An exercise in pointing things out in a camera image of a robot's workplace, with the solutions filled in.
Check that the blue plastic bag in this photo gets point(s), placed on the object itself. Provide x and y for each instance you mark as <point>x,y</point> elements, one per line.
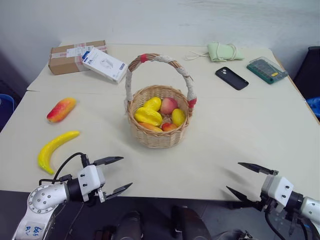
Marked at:
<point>314,107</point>

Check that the brown cardboard box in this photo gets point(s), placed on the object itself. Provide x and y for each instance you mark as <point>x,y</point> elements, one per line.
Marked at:
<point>63,61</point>

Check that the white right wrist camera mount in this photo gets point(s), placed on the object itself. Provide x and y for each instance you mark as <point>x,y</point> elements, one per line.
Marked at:
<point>278,190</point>

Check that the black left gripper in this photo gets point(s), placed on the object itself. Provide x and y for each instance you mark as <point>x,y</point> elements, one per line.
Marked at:
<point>96,193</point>

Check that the small yellow mango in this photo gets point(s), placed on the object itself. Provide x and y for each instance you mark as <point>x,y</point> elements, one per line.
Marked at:
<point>178,117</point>

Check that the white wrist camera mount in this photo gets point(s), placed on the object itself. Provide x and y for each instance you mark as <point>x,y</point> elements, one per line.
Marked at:
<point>90,178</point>
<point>278,190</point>

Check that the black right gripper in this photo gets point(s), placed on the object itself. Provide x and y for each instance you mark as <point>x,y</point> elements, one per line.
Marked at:
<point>268,203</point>

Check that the pink red peach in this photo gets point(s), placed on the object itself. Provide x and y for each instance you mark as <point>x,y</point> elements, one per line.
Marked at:
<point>168,105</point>

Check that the orange yellow mango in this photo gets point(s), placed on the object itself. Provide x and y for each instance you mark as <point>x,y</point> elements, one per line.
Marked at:
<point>150,127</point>

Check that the yellow lemon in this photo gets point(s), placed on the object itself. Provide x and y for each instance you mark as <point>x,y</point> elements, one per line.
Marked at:
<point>153,103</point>

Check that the green screwdriver bit case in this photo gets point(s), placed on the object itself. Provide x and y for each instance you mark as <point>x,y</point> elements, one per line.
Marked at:
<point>267,70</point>

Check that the white charger package box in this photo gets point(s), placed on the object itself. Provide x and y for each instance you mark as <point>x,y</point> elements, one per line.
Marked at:
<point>105,65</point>

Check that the blue bin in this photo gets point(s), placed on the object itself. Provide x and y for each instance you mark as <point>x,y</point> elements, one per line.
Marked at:
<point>5,105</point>

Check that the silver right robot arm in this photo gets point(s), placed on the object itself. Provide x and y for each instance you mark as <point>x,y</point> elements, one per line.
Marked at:
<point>311,207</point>

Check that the black chair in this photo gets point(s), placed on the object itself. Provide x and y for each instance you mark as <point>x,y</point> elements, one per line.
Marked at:
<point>308,75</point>

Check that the large red orange mango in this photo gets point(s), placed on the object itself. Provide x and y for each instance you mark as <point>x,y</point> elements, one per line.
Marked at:
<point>61,110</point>

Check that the large dark rounded shape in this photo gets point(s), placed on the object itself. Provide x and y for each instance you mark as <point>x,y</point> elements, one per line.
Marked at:
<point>190,223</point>

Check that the light green fabric pouch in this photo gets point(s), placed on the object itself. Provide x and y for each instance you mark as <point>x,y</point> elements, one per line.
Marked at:
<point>225,52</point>

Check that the small dark rounded shape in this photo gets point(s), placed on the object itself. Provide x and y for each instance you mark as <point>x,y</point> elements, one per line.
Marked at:
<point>130,225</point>

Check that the yellow banana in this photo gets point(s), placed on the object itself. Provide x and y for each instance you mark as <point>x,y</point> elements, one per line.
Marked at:
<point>50,148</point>

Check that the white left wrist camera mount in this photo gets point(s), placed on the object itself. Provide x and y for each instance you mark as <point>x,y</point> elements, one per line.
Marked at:
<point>90,178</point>

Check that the black smartphone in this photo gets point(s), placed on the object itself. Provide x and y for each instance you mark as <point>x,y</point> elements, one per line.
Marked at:
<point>232,78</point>

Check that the yellow starfruit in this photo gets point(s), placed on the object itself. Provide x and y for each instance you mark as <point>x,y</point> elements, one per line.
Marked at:
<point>148,117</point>

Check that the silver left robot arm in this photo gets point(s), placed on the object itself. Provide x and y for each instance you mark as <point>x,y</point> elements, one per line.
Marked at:
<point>41,200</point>

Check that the small red orange fruit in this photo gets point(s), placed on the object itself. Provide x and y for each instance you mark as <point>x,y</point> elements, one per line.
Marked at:
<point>169,126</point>

